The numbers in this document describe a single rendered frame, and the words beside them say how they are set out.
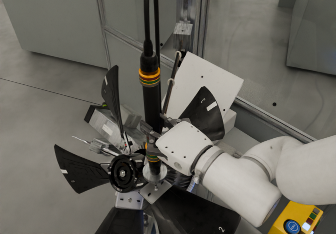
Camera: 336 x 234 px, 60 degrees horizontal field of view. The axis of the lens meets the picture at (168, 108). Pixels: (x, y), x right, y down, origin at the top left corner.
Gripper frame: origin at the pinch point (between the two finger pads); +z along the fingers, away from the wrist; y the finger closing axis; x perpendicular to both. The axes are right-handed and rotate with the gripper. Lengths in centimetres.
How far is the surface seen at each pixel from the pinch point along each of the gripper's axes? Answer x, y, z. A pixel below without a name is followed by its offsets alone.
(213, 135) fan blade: -7.2, 12.4, -9.4
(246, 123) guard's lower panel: -59, 70, 7
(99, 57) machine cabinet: -129, 108, 204
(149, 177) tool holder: -19.6, -2.7, -0.4
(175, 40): -11, 45, 35
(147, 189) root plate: -29.6, -2.0, 1.9
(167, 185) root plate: -29.6, 3.1, -1.6
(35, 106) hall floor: -148, 27, 206
